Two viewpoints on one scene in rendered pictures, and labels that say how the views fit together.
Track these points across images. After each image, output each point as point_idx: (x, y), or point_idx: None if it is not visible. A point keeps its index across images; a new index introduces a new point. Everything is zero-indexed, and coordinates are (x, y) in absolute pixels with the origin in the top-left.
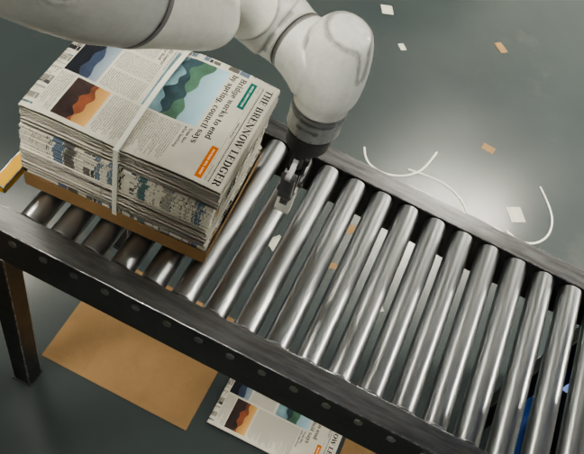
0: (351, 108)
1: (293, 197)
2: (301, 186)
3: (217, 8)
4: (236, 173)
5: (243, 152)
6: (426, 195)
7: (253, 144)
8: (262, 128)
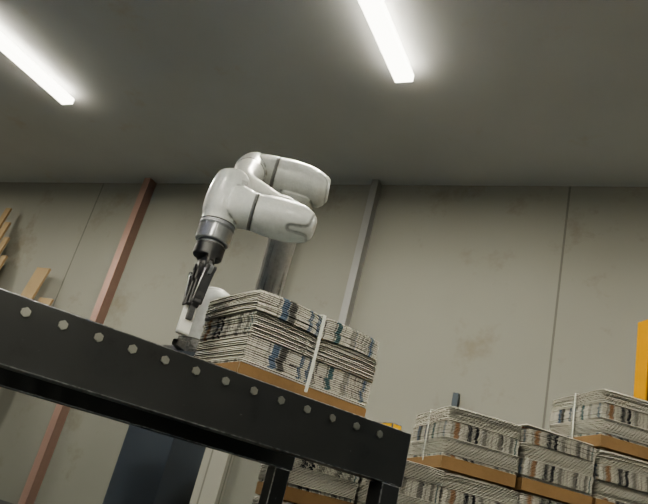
0: (202, 207)
1: (182, 310)
2: (185, 302)
3: (240, 168)
4: (218, 309)
5: (227, 298)
6: (92, 321)
7: (234, 313)
8: (242, 309)
